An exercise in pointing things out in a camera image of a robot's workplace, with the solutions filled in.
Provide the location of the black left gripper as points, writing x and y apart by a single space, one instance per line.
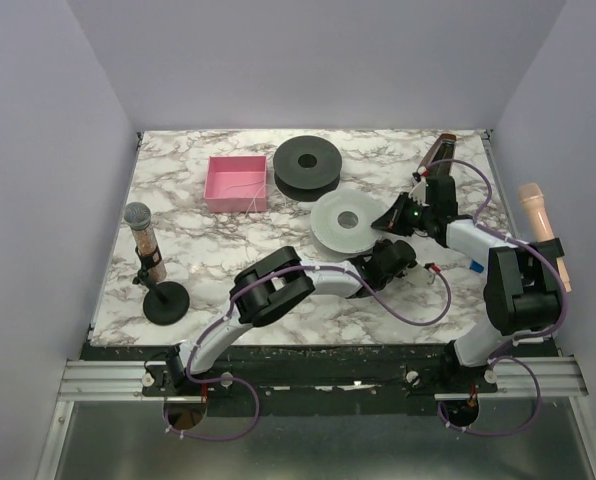
409 265

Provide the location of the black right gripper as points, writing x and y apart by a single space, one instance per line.
401 218

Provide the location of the white perforated cable spool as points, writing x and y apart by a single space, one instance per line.
340 223

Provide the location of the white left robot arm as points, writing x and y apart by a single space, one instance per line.
268 290

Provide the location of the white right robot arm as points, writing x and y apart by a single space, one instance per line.
524 295

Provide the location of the blue and white block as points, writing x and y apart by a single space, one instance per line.
476 267

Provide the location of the brown wooden metronome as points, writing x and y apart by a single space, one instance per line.
436 158

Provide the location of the beige toy microphone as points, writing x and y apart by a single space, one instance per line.
531 198

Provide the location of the pink plastic box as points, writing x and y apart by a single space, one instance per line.
236 184

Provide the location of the glitter toy microphone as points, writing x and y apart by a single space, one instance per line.
138 217

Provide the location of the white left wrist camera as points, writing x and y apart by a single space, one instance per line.
426 275

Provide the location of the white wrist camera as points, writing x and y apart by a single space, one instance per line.
426 275
418 191

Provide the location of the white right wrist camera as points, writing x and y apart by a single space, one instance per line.
418 191

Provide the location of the black cable spool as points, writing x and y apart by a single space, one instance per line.
306 168

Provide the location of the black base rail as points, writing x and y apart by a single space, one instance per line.
317 380

